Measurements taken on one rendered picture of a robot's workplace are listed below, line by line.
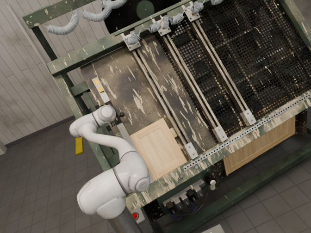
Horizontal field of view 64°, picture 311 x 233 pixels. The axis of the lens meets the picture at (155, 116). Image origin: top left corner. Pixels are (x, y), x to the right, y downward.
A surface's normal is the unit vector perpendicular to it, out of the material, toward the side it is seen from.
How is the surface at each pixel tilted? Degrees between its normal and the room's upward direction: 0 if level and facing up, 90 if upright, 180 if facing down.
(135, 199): 51
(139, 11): 90
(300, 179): 0
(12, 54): 90
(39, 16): 90
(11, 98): 90
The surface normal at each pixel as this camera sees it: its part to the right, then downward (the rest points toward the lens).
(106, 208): 0.30, 0.36
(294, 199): -0.31, -0.76
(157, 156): 0.11, -0.13
